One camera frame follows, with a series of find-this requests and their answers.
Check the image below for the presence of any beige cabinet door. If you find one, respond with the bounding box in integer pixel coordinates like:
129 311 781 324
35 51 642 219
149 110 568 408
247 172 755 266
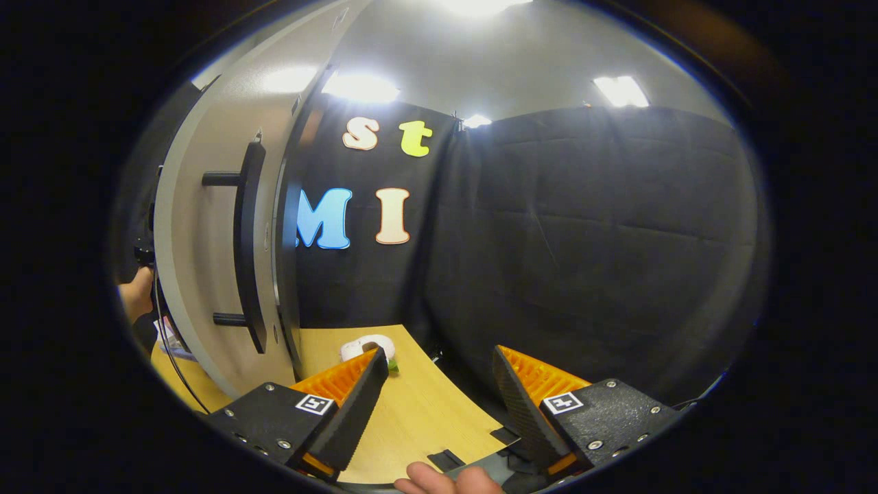
152 0 371 400

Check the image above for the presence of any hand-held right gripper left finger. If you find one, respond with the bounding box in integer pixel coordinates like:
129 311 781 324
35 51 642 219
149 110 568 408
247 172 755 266
206 346 390 481

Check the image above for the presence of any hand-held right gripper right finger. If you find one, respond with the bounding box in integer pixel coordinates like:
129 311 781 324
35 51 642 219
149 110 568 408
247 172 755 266
493 344 681 479

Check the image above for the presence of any white rounded toy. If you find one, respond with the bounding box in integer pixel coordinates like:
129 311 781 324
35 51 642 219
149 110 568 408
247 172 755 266
340 334 400 375

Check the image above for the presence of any black door handle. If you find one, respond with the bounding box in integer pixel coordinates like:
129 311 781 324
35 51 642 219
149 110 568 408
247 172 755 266
202 132 268 355

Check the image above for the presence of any black tape strip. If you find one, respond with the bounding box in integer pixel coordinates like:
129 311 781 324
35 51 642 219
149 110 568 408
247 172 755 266
427 449 466 473

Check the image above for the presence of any black backdrop cloth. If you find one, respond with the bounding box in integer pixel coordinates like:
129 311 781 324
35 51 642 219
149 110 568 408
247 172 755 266
295 93 768 412

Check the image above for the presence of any black cable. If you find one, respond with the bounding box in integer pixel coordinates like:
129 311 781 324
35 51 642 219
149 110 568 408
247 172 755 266
154 268 211 416

